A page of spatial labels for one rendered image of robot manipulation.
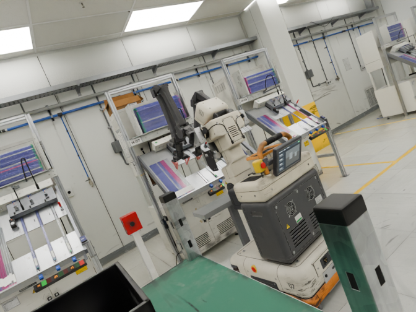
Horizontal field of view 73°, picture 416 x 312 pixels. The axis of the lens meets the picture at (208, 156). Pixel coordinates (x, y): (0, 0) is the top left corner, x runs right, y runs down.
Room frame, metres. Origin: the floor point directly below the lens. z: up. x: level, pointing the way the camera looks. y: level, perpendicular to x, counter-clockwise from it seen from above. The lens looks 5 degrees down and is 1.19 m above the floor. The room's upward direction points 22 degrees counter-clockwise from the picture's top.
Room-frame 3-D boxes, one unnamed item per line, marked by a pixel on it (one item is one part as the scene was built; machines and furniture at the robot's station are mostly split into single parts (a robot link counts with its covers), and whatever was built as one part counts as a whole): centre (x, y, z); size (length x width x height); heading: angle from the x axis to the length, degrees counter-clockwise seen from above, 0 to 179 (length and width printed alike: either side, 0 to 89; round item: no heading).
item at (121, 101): (3.25, 0.53, 1.82); 0.68 x 0.30 x 0.20; 118
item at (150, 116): (3.04, 0.30, 1.52); 0.51 x 0.13 x 0.27; 118
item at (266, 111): (3.65, -0.97, 0.65); 1.01 x 0.73 x 1.29; 28
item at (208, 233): (3.12, 0.41, 0.31); 0.70 x 0.65 x 0.62; 118
